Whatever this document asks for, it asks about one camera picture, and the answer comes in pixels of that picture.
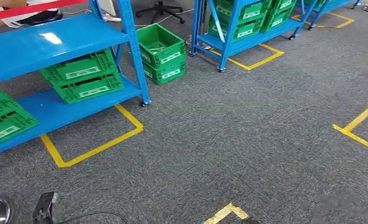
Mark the blue metal shelf rack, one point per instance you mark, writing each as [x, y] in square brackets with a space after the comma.
[329, 4]
[48, 46]
[230, 37]

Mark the black office chair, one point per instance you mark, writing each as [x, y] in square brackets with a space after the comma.
[160, 9]

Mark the black round stool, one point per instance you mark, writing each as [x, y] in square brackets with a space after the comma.
[44, 18]

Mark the yellow floor tape marker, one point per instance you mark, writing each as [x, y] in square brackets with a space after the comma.
[341, 23]
[224, 213]
[255, 64]
[94, 148]
[354, 123]

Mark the red barrier tape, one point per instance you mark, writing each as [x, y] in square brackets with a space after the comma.
[26, 8]

